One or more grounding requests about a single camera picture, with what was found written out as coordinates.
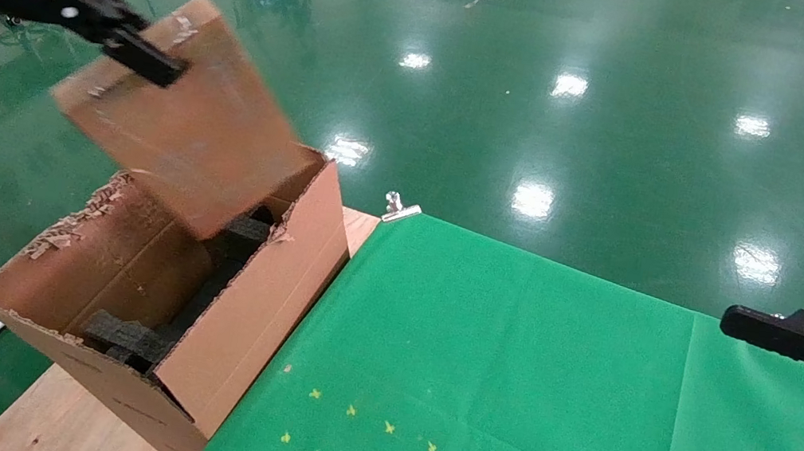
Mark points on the small taped cardboard box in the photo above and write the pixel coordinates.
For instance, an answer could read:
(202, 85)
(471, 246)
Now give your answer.
(206, 138)

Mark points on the large open cardboard carton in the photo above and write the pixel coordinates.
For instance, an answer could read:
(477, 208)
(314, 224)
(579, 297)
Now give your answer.
(258, 316)

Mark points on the green table cloth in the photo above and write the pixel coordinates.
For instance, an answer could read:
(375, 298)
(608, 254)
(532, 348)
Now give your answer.
(543, 401)

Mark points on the black foam padding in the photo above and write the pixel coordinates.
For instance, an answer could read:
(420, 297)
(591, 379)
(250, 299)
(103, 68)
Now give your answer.
(126, 335)

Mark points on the silver metal cloth clip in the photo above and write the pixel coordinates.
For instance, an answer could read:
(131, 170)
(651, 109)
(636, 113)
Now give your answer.
(398, 210)

